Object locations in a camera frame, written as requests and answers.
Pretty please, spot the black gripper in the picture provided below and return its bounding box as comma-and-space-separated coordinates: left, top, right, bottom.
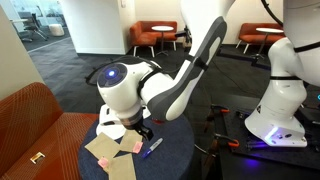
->
123, 114, 156, 142

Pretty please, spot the grey marker with blue cap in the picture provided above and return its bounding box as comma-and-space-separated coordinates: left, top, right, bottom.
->
141, 137, 164, 159

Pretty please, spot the pink sweetener packet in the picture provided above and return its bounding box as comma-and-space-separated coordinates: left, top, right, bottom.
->
132, 141, 144, 155
97, 156, 110, 170

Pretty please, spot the yellow paper packet right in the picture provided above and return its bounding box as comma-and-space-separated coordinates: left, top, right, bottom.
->
119, 129, 144, 154

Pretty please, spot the round dark blue table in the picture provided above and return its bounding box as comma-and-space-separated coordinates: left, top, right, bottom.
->
77, 113, 196, 180

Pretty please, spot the white round plate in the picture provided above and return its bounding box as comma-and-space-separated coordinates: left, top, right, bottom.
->
95, 122, 128, 141

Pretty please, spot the orange lounge sofa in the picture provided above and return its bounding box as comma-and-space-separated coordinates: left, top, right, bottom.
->
238, 22, 288, 55
129, 20, 179, 58

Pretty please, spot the round white side table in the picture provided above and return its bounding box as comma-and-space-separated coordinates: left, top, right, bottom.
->
151, 25, 175, 57
250, 27, 285, 59

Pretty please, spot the orange patterned sofa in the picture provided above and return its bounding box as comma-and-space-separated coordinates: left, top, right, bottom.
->
0, 82, 101, 180

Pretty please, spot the black boom stand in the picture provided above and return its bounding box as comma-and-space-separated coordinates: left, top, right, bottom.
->
216, 48, 274, 72

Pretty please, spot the white ottoman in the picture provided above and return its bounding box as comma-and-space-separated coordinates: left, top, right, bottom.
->
48, 23, 65, 37

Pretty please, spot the black office chair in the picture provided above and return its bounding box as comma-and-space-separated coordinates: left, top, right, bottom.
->
18, 11, 49, 43

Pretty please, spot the orange-handled black clamp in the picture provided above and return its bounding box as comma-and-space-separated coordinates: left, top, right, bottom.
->
203, 104, 231, 133
203, 133, 240, 168

